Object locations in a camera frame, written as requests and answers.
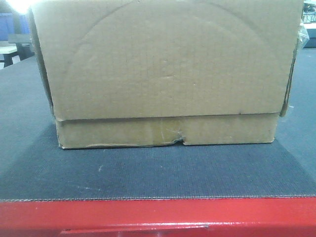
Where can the red conveyor frame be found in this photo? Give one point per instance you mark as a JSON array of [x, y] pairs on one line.
[[227, 217]]

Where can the blue background crate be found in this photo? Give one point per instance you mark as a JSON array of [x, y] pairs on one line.
[[10, 23]]

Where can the brown cardboard carton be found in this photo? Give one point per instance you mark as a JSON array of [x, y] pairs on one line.
[[129, 73]]

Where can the dark green conveyor belt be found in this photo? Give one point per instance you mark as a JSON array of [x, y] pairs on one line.
[[34, 168]]

